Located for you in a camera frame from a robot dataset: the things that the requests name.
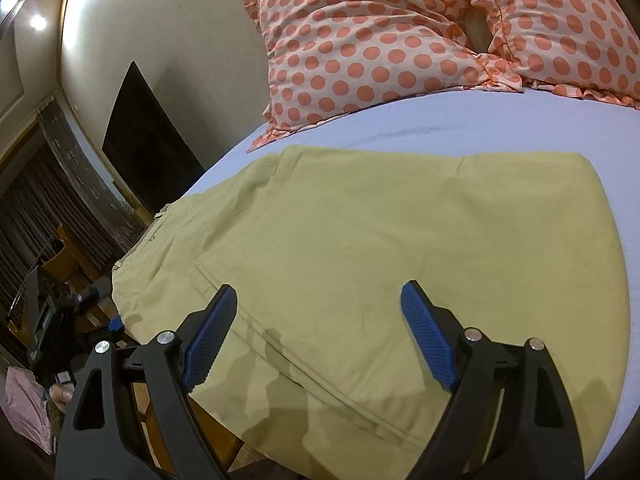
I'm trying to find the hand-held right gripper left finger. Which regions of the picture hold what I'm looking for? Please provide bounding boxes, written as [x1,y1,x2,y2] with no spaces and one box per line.
[54,284,247,480]

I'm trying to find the pink cloth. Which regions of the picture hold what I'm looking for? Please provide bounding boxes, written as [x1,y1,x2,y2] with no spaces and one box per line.
[4,366,55,457]

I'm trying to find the patterned brown curtain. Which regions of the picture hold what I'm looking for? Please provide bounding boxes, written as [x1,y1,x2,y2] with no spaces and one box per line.
[37,91,153,267]

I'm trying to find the dark striped curtain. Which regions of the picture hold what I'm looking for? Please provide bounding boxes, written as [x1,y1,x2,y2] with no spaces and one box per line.
[0,156,118,321]

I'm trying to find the person's left hand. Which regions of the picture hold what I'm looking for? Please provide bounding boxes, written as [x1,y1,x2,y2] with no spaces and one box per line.
[49,383,77,415]

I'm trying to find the wooden chair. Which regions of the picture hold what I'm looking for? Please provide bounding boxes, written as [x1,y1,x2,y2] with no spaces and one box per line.
[39,224,103,291]

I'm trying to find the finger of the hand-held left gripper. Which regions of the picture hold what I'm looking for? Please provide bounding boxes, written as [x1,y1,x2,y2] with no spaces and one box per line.
[75,314,151,361]

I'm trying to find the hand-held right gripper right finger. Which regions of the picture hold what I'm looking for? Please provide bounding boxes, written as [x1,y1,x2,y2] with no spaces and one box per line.
[400,280,587,480]

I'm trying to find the khaki pants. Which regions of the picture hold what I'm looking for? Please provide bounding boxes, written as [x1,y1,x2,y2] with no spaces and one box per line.
[111,145,630,480]

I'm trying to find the lilac bed sheet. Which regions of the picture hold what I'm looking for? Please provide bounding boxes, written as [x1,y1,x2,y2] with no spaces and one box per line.
[184,84,640,480]

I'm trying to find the orange polka dot pillow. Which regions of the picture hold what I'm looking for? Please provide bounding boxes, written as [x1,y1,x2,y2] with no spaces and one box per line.
[243,0,527,154]
[434,0,640,111]

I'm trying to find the black television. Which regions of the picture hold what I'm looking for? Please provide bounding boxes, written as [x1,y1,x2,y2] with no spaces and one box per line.
[102,61,207,216]

